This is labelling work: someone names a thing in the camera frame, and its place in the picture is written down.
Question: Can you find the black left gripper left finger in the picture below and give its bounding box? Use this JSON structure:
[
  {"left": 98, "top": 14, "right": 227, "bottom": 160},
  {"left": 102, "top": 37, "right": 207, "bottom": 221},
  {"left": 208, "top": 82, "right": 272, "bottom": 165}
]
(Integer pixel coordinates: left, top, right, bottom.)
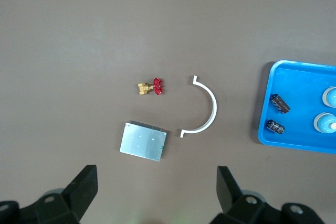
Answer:
[{"left": 0, "top": 165, "right": 99, "bottom": 224}]

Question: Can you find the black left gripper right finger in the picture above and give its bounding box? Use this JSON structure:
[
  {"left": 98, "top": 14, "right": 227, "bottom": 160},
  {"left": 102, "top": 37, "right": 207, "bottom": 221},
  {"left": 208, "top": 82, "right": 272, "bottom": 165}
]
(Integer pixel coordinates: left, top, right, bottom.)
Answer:
[{"left": 209, "top": 166, "right": 326, "bottom": 224}]

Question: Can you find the short dark printed capacitor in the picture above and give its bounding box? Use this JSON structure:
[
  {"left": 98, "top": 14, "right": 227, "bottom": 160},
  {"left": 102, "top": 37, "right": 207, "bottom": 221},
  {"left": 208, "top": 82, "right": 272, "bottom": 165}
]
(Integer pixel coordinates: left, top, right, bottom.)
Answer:
[{"left": 267, "top": 119, "right": 286, "bottom": 135}]

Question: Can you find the long dark brown capacitor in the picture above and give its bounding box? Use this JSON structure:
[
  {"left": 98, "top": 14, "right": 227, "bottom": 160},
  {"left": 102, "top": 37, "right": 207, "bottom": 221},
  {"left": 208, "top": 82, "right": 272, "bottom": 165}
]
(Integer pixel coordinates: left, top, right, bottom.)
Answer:
[{"left": 270, "top": 93, "right": 291, "bottom": 115}]

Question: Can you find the blue dome bell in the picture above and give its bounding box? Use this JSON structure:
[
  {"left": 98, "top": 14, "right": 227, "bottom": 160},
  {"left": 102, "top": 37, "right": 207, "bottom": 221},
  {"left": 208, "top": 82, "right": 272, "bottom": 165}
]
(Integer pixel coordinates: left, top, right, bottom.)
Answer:
[
  {"left": 313, "top": 112, "right": 336, "bottom": 135},
  {"left": 321, "top": 85, "right": 336, "bottom": 109}
]

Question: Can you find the silver metal box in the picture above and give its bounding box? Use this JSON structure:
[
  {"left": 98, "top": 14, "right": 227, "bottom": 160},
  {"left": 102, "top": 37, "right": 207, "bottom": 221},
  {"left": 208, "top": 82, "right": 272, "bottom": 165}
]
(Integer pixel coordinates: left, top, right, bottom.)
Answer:
[{"left": 119, "top": 121, "right": 168, "bottom": 162}]

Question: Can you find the blue plastic tray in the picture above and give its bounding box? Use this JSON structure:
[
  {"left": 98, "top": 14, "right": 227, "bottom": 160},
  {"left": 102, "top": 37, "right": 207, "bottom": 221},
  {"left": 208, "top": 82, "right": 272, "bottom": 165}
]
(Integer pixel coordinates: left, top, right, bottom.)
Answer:
[{"left": 257, "top": 60, "right": 336, "bottom": 154}]

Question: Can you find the white curved plastic bracket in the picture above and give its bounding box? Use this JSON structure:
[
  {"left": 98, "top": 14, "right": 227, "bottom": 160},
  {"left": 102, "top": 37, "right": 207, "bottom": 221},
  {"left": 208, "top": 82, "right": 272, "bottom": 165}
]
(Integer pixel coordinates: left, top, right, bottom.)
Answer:
[{"left": 177, "top": 75, "right": 218, "bottom": 138}]

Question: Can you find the brass valve red handle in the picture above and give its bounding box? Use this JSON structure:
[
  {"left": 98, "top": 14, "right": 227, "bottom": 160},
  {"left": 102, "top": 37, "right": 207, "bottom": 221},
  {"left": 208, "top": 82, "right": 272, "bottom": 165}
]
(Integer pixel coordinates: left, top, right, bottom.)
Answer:
[{"left": 138, "top": 77, "right": 164, "bottom": 96}]

